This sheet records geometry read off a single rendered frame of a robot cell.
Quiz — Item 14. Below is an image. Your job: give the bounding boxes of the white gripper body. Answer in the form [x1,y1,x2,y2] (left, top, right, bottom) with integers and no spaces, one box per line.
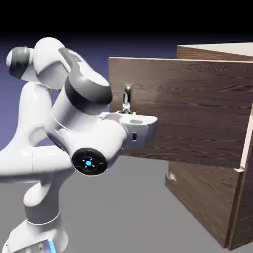
[118,112,159,149]

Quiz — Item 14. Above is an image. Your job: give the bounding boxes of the shiny dark metal door handle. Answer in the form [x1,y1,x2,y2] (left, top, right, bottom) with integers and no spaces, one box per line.
[123,85,132,114]

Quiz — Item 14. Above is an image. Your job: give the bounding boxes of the wide dark wood cabinet door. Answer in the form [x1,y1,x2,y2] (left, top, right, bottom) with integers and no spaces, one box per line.
[108,56,253,169]

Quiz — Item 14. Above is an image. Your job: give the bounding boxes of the narrow dark wood cabinet door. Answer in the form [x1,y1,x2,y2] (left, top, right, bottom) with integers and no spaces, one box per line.
[165,160,244,249]

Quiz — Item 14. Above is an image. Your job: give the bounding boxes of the dark wood cabinet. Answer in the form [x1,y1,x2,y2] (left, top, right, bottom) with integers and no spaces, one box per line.
[165,42,253,252]

